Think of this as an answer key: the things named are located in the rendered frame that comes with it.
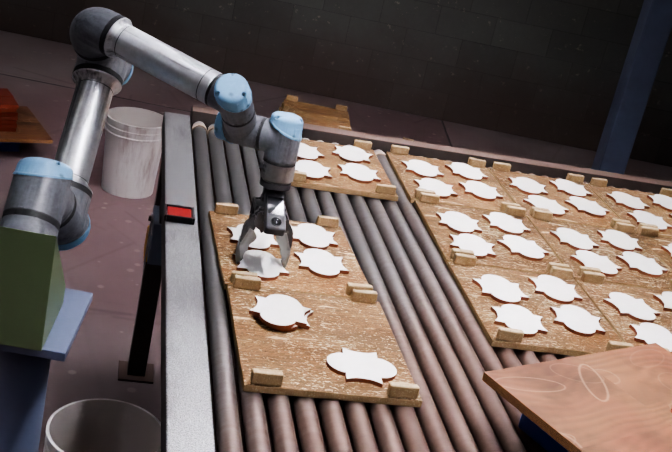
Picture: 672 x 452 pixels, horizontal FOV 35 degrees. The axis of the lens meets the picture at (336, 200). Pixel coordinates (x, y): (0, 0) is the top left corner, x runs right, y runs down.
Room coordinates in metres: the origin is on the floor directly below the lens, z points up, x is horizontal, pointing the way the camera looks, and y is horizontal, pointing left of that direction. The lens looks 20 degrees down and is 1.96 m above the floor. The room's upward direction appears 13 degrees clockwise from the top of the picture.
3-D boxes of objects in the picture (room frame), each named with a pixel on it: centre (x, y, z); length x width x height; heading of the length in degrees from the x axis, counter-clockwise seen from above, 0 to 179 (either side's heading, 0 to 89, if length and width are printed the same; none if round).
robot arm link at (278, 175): (2.28, 0.15, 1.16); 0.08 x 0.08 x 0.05
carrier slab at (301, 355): (1.97, -0.03, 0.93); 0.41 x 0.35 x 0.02; 14
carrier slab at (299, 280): (2.37, 0.08, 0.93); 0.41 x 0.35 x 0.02; 16
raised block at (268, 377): (1.75, 0.05, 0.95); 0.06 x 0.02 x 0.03; 104
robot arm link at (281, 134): (2.28, 0.15, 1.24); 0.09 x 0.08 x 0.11; 80
